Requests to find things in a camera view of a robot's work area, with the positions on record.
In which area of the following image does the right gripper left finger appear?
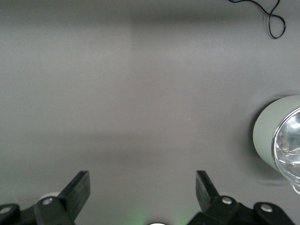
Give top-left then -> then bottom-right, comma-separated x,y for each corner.
0,170 -> 91,225

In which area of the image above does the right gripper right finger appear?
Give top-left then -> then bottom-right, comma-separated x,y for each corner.
188,170 -> 296,225

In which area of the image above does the pale green cooking pot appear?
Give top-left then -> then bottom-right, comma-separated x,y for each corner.
252,94 -> 300,195

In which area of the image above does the glass lid with steel knob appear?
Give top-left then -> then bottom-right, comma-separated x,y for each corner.
271,106 -> 300,186

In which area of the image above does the thin black table cable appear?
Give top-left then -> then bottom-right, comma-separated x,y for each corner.
228,0 -> 287,40

